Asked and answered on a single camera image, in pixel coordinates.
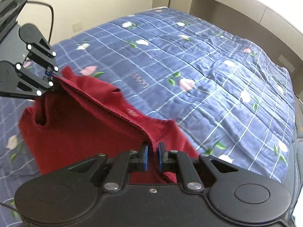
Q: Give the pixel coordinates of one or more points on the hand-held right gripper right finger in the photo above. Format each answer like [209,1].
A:
[161,157]

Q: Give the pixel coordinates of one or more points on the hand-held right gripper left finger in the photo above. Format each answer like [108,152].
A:
[145,157]

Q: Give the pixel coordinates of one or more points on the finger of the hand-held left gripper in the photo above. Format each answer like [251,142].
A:
[45,56]
[30,82]

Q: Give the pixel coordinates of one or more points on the red long-sleeve shirt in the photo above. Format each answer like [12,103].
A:
[82,134]

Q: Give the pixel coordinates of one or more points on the blue floral checked quilt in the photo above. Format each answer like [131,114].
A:
[201,63]

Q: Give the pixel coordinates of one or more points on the window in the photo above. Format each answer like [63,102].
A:
[284,0]

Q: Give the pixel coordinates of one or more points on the white wall socket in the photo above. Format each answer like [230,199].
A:
[77,26]

